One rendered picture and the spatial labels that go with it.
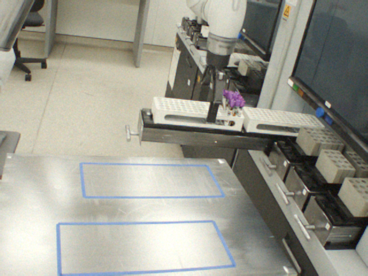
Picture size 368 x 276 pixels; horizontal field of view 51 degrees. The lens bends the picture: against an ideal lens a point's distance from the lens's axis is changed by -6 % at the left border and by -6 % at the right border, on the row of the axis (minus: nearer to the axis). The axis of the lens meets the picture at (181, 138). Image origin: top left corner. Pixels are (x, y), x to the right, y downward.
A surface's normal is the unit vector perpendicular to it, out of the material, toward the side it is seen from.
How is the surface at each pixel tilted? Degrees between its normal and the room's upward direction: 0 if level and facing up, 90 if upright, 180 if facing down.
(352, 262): 0
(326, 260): 90
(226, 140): 90
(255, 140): 90
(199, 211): 0
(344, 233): 90
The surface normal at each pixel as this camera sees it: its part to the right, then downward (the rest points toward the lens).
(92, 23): 0.16, 0.49
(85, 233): 0.18, -0.87
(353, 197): -0.97, -0.09
